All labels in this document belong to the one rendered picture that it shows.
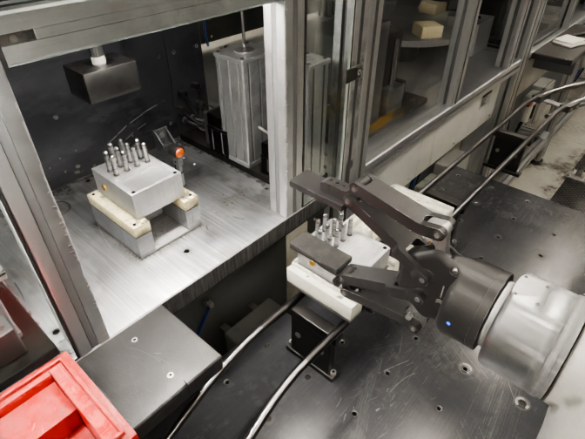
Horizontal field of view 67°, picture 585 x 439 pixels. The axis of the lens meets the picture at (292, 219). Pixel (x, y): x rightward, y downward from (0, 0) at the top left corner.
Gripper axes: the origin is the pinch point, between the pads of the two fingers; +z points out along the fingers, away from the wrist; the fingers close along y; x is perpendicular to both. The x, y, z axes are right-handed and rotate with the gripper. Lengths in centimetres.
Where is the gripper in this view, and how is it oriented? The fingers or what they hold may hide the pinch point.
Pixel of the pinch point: (315, 219)
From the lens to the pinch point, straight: 49.5
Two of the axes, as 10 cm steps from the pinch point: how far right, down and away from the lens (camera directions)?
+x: -6.6, 4.6, -5.9
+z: -7.5, -4.1, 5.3
